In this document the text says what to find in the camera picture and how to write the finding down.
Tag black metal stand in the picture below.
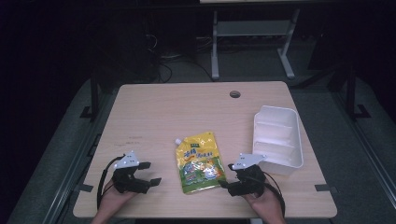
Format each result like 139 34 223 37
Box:
345 62 372 121
79 77 101 123

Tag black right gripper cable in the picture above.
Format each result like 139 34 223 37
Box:
263 172 287 217

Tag grey tape strip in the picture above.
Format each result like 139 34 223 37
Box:
74 183 94 193
314 183 339 193

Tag white plastic bin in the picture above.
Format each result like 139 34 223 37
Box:
251 105 304 177

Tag yellow spouted pouch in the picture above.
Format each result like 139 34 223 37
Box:
174 131 228 195

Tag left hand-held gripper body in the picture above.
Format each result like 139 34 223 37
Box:
111 150 152 195

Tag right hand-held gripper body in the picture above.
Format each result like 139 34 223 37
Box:
228 152 268 198

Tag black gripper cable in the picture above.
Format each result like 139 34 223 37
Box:
96 155 126 210
263 172 287 217

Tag person's left hand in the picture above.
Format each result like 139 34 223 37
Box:
97 179 138 219

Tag white metal stand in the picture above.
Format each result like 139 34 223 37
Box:
210 7 302 82

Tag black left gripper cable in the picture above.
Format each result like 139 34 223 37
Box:
96 155 126 210

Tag black floor cables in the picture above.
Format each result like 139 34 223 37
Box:
145 33 216 84

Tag person's right hand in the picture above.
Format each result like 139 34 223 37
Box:
242 179 283 220

